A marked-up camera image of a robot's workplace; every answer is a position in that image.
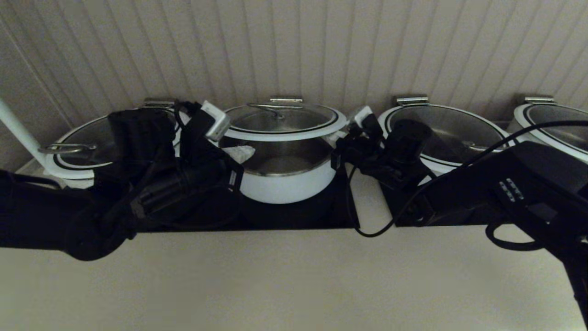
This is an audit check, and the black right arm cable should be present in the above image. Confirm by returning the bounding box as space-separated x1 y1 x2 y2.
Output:
345 120 588 252

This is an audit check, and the deep white pot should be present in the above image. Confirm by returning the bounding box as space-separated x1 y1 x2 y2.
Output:
220 136 339 204

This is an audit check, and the black glass induction panel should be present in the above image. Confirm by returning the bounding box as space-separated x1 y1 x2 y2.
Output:
381 177 588 227
133 156 360 231

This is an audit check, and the small glass lid white rim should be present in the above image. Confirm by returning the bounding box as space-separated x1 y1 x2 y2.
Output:
222 102 348 142

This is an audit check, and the far right white pot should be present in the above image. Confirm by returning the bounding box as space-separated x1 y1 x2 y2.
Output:
513 103 588 164

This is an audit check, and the white pole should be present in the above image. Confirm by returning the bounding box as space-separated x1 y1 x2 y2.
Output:
0 97 50 167

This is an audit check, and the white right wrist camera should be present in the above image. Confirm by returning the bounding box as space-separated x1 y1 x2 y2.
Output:
352 106 382 137

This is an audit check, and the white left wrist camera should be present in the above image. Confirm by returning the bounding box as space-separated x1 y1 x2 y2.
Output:
181 100 231 159

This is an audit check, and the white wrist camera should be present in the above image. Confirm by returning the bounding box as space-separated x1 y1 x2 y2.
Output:
352 106 382 137
181 100 231 159

